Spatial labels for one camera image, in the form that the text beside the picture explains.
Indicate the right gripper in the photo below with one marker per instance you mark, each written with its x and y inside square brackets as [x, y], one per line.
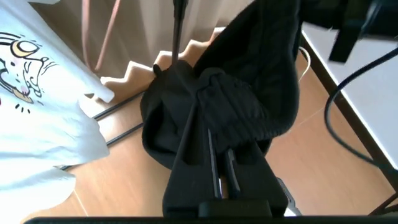
[345, 40]

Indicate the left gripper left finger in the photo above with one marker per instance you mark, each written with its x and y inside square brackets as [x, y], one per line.
[189, 186]

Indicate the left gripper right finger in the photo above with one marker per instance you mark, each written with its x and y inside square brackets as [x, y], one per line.
[258, 186]

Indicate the black garment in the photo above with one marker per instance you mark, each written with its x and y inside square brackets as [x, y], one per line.
[248, 77]

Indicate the white printed t-shirt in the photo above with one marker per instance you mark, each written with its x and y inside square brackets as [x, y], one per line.
[37, 130]

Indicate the pink clothes hanger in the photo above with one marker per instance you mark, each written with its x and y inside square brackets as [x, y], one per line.
[107, 34]

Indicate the black clothes rack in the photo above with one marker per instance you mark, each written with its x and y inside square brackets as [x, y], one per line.
[178, 31]

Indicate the beige curtain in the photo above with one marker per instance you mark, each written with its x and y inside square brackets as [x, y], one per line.
[140, 25]

